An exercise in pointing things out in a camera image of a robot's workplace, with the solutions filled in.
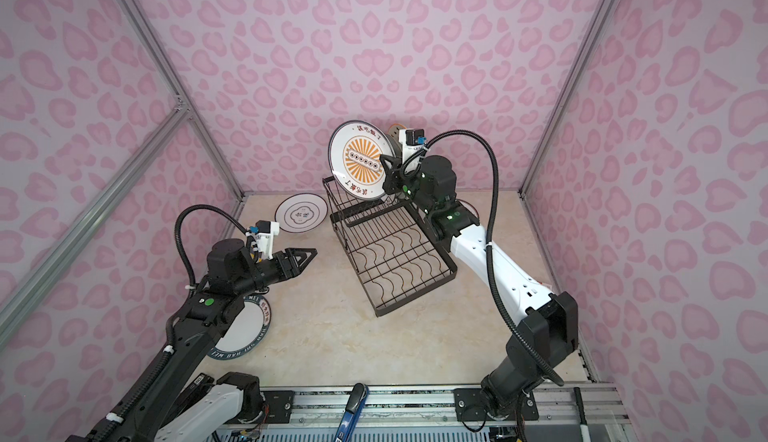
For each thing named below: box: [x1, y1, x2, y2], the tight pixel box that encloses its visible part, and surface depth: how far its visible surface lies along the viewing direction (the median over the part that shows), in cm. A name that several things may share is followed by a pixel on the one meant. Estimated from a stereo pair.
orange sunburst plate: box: [328, 120, 396, 200], surface depth 75 cm
